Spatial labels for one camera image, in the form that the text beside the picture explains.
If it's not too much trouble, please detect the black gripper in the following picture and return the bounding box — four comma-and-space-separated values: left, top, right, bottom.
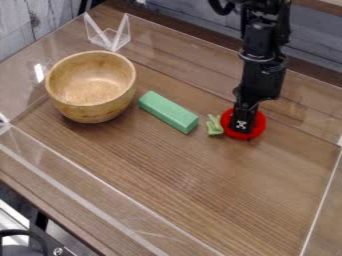
230, 50, 289, 134

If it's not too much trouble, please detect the red plush tomato toy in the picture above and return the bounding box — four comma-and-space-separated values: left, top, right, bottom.
206, 109, 268, 140

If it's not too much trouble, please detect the green rectangular block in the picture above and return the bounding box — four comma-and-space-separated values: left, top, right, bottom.
138, 91, 200, 134

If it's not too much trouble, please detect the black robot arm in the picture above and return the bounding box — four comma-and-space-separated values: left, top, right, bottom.
208, 0, 292, 140

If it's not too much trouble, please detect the wooden bowl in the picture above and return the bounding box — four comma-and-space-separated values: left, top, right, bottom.
46, 50, 137, 123

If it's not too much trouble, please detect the clear acrylic corner bracket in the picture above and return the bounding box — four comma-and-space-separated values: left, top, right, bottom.
83, 13, 131, 52

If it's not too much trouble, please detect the clear acrylic tray wall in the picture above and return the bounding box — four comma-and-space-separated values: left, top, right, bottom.
0, 103, 340, 256

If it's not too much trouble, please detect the black metal table bracket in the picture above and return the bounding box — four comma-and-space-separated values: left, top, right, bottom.
30, 212, 78, 256

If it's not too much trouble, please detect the black cable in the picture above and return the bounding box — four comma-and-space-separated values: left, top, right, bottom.
0, 228, 50, 256

